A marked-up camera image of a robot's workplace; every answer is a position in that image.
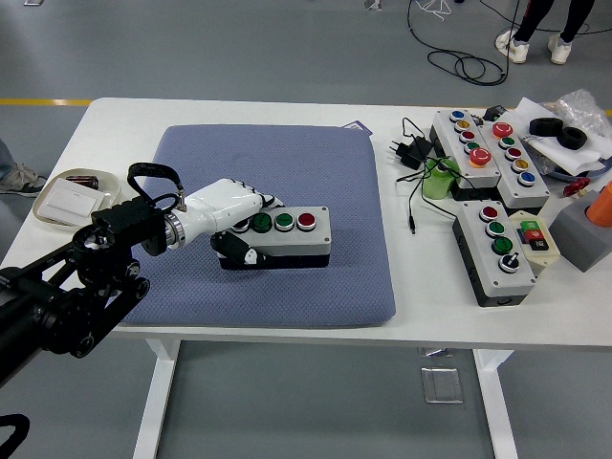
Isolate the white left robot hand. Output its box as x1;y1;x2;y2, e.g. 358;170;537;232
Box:
180;178;284;270

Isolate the grey four-button control box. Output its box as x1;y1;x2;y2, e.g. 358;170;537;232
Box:
215;205;332;272
451;200;537;308

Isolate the five-button box, red mushroom button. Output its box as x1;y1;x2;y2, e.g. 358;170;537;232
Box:
477;121;552;210
428;109;502;201

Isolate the beige shallow tray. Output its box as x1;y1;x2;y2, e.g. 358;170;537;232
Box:
32;167;122;230

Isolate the blue-grey fabric mat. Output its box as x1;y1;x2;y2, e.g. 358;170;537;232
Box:
119;124;398;329

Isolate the black power adapter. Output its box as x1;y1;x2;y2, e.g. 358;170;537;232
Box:
387;135;432;170

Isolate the person in grey shoe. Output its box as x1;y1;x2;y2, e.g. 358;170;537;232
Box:
0;138;48;198

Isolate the white table leg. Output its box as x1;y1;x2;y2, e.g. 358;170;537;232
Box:
132;338;182;459
472;348;520;459

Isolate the green cup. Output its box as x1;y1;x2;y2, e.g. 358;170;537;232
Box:
421;156;461;201

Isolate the clear floor plate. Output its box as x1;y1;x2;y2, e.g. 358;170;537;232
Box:
420;365;465;405

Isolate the black robot body part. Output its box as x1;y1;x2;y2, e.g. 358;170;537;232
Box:
0;413;31;459

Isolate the white paper sheet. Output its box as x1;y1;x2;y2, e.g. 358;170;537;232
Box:
492;97;612;176

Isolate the red valve knob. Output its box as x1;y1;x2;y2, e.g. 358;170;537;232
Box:
562;177;593;197

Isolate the person in white shoes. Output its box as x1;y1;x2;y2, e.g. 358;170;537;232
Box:
494;0;599;66

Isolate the grey block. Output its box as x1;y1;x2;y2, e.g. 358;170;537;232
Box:
549;190;612;273

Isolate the clear bubble wrap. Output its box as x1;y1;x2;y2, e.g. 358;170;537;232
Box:
542;88;612;154

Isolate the orange cylinder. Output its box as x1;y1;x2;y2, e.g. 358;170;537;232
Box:
586;180;612;230

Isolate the blue round plate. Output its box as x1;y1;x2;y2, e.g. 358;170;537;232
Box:
544;160;612;183

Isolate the white wall switch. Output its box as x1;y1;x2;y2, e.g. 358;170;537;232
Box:
37;177;107;224

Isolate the black adapter cord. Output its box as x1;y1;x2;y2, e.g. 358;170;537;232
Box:
395;117;463;235

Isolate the black floor cable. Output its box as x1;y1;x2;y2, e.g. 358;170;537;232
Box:
405;0;527;87

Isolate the cream three-button switch box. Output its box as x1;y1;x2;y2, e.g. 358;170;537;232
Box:
507;209;560;276

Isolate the black foam ring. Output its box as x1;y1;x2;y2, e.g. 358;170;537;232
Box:
558;126;589;150
528;117;565;138

